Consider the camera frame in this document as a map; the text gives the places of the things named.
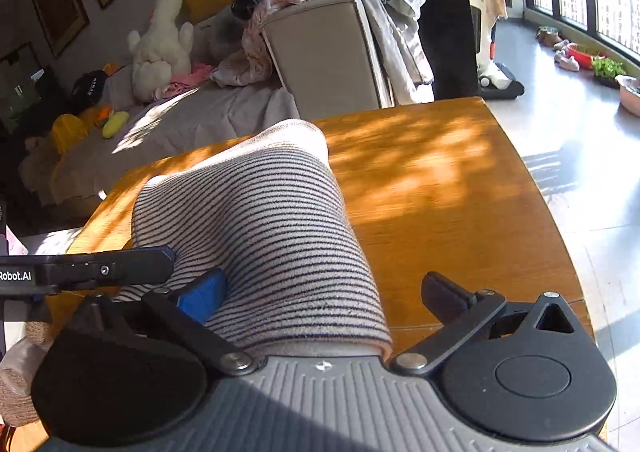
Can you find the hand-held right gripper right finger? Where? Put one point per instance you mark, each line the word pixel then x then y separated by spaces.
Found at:
pixel 445 299

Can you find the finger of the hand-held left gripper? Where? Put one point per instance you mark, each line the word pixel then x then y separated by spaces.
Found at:
pixel 125 268

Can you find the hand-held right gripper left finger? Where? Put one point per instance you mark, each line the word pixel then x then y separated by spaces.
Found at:
pixel 202 294

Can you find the striped knit sweater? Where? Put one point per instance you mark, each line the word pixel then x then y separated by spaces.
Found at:
pixel 280 232

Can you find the person's left forearm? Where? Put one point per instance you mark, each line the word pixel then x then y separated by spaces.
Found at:
pixel 20 382

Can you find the pile of clothes on sofa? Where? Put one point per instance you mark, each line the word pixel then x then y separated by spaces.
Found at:
pixel 395 32

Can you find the yellow-green toy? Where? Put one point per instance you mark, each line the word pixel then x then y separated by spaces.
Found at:
pixel 115 125

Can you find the yellow toy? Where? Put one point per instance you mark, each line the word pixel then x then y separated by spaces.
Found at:
pixel 70 132

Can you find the orange toy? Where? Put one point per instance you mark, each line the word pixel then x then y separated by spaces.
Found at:
pixel 102 113

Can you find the white sofa sheet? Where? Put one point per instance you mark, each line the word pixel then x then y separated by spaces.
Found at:
pixel 200 122

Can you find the black cap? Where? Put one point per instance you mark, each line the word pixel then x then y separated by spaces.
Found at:
pixel 90 90

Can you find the dark framed picture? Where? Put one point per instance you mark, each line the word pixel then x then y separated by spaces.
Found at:
pixel 20 82

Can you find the pink cloth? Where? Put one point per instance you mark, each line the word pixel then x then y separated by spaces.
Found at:
pixel 185 80

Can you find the white plush toy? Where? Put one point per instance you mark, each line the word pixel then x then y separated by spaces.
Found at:
pixel 160 47

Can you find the white floor washer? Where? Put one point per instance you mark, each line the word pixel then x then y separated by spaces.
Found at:
pixel 492 67

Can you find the grey cushion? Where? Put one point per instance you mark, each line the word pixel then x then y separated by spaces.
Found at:
pixel 217 37

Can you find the beige sofa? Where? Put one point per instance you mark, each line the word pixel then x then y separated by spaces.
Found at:
pixel 325 57

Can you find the pink shoes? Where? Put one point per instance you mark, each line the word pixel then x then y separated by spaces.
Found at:
pixel 566 60

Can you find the red basin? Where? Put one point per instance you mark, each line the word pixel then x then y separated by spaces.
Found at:
pixel 582 52

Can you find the small brown plant pot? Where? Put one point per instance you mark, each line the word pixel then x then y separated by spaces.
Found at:
pixel 547 36

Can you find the small green potted plant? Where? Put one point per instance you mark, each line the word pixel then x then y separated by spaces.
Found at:
pixel 609 68

